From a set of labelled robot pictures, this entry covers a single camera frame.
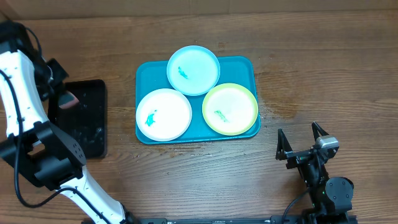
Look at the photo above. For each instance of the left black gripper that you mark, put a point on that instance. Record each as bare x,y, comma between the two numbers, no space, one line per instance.
60,74

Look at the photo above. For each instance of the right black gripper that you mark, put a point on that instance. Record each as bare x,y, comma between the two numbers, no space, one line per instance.
296,157

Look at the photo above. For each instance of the white plate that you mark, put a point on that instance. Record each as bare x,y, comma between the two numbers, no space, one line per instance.
163,115

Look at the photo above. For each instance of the light blue plate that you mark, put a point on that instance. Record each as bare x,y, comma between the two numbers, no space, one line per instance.
193,70

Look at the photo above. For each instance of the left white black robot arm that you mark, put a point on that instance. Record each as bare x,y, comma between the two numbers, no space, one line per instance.
46,160

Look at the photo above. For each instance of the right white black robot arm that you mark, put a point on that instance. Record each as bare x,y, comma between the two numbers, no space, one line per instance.
331,197

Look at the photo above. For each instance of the black tray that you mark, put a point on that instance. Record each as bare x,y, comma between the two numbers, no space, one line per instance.
85,122

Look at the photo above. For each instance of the yellow-green plate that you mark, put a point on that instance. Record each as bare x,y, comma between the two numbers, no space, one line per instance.
230,109

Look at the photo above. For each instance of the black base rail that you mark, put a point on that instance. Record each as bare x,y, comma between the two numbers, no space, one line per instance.
248,220

